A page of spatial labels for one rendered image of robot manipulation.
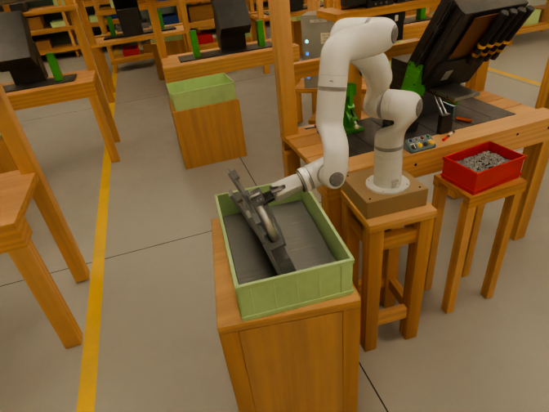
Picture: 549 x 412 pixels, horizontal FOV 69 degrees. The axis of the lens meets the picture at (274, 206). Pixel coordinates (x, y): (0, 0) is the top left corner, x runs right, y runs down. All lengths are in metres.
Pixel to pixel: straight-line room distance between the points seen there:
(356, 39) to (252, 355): 1.14
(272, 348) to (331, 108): 0.89
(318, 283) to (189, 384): 1.14
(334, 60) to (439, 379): 1.65
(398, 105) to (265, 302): 0.89
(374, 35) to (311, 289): 0.84
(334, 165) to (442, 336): 1.48
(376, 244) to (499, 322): 1.06
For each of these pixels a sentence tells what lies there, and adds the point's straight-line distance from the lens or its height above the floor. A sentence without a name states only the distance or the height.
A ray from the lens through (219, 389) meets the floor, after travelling 2.28.
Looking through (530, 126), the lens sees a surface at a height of 0.88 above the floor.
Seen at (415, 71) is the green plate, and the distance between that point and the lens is 2.38.
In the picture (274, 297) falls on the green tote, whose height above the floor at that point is 0.87.
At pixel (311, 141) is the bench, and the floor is 0.88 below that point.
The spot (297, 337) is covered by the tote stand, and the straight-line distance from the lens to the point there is 1.56.
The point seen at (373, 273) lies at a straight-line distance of 1.93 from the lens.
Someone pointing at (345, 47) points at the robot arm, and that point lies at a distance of 1.28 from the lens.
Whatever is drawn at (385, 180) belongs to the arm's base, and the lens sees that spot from 1.79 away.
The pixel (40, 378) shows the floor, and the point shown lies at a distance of 2.74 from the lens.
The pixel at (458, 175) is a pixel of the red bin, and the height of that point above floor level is 0.86.
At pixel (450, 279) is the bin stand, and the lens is 2.43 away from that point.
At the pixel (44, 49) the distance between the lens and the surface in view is 11.59.
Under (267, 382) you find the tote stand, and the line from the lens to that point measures 1.75.
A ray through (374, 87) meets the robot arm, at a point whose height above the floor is 1.41.
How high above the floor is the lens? 1.89
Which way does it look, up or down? 33 degrees down
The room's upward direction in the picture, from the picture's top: 7 degrees counter-clockwise
